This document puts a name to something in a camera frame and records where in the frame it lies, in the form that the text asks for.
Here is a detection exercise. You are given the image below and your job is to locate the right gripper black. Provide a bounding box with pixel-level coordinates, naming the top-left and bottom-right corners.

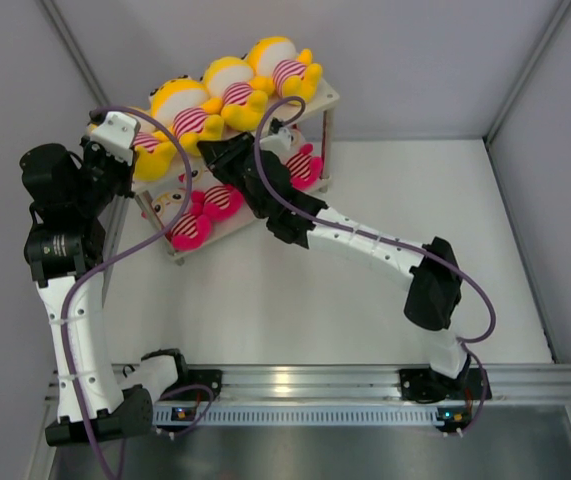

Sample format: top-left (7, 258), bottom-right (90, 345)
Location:
top-left (197, 132), bottom-right (268, 221)

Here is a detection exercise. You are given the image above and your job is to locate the yellow frog plush front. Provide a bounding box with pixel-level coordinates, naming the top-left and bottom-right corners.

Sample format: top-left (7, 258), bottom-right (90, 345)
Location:
top-left (87, 107), bottom-right (177, 182)

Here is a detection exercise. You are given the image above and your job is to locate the pink plush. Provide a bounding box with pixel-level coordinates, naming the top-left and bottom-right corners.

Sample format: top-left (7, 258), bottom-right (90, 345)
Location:
top-left (285, 129), bottom-right (324, 190)

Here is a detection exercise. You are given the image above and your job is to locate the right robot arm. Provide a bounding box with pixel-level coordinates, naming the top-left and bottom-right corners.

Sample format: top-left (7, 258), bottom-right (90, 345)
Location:
top-left (197, 133), bottom-right (469, 397)

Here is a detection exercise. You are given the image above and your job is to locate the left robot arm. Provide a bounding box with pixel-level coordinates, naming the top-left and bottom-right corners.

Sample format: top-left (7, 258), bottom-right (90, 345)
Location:
top-left (19, 137), bottom-right (191, 447)

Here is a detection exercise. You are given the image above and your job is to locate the pink plush shelf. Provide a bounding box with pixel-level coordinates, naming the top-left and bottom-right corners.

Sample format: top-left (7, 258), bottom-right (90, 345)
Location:
top-left (152, 188), bottom-right (213, 251)
top-left (189, 167), bottom-right (244, 222)

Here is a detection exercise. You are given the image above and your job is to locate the pink plush shelf left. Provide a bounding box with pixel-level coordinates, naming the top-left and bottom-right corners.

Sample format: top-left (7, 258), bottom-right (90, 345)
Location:
top-left (152, 188), bottom-right (213, 251)

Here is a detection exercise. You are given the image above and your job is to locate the yellow plush on shelf top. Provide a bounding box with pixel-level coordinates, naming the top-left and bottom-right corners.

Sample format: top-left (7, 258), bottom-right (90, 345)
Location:
top-left (242, 36), bottom-right (323, 102)

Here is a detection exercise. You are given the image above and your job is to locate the white two-tier shelf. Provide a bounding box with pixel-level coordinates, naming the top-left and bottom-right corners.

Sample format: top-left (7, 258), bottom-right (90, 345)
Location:
top-left (133, 81), bottom-right (339, 264)

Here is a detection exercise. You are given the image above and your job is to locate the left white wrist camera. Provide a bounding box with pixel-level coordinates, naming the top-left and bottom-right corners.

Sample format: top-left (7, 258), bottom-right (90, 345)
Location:
top-left (89, 111), bottom-right (140, 166)

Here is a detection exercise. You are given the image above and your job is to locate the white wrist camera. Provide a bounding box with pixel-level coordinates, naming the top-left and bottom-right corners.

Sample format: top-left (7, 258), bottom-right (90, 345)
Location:
top-left (89, 111), bottom-right (140, 166)
top-left (260, 127), bottom-right (294, 155)

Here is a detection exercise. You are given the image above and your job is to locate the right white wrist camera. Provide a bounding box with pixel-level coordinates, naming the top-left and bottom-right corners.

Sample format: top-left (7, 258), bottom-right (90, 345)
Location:
top-left (260, 127), bottom-right (294, 155)

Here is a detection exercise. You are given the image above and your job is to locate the left corner aluminium post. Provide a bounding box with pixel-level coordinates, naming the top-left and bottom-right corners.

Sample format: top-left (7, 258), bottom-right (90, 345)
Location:
top-left (36, 0), bottom-right (109, 105)

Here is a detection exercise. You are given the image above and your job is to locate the corner aluminium post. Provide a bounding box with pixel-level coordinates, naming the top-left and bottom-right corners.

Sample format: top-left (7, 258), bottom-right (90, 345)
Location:
top-left (483, 0), bottom-right (571, 149)
top-left (36, 0), bottom-right (109, 105)

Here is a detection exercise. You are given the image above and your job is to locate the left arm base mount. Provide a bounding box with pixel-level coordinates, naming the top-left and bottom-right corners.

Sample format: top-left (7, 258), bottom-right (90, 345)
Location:
top-left (154, 367), bottom-right (224, 426)

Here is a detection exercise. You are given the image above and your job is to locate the aluminium front rail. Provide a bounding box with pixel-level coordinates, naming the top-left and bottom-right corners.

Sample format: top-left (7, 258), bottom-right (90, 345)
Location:
top-left (44, 364), bottom-right (571, 401)

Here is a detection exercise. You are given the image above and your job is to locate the white slotted cable duct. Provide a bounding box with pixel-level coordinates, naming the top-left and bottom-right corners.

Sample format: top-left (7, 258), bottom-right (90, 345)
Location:
top-left (152, 404), bottom-right (444, 428)

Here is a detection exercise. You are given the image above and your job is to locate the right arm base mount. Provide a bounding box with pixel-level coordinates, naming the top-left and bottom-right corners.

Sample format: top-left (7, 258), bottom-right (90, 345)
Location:
top-left (399, 367), bottom-right (493, 436)

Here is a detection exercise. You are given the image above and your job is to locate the right corner aluminium post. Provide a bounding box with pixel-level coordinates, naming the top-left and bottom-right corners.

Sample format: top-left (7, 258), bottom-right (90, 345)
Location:
top-left (483, 0), bottom-right (571, 149)

